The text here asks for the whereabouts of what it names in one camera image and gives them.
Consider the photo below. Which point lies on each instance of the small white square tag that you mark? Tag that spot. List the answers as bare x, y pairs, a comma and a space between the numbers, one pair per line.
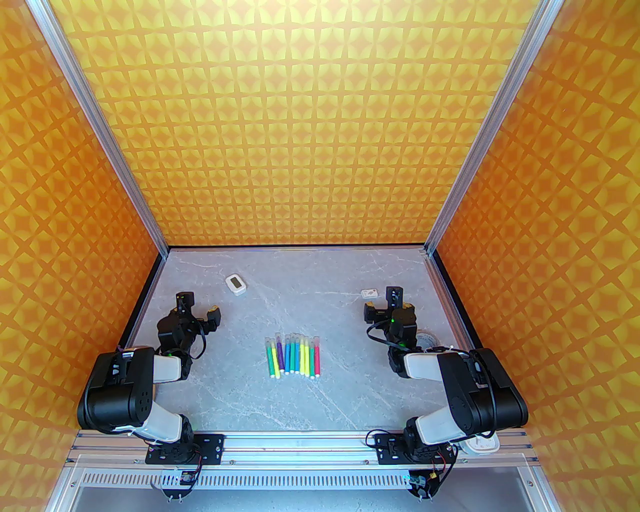
370, 292

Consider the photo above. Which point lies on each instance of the purple marker pen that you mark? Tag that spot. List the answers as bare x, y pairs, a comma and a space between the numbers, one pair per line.
280, 357

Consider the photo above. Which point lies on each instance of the tape roll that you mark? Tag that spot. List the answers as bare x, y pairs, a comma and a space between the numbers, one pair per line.
427, 337

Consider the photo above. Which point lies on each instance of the small white digital timer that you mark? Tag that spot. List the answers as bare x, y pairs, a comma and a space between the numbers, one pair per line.
235, 284

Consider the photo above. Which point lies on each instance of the perforated metal strip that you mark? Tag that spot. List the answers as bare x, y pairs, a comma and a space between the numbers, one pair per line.
300, 481

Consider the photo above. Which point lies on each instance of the white rounded clock device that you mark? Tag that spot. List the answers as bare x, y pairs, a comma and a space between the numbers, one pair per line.
482, 446

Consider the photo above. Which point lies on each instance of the teal marker pen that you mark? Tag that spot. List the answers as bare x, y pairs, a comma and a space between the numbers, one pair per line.
289, 357

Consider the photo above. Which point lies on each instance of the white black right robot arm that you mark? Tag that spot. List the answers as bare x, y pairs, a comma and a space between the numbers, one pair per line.
480, 395

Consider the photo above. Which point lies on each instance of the green marker pen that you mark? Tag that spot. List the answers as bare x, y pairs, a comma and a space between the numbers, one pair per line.
271, 360
311, 360

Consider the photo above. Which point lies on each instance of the aluminium frame post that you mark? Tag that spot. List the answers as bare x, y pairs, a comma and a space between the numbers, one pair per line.
492, 125
100, 125

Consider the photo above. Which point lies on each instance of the black table edge strip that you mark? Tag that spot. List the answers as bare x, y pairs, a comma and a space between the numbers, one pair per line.
145, 295
457, 300

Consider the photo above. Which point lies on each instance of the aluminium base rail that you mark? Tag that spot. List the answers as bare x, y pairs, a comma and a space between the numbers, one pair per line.
300, 445

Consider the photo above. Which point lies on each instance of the blue marker pen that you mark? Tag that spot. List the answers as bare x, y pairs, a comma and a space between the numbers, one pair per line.
285, 360
294, 357

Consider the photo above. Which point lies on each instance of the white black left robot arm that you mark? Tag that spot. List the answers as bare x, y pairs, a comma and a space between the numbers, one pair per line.
115, 390

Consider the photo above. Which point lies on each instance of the small circuit board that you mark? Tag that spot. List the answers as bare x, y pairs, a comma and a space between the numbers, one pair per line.
419, 481
186, 479

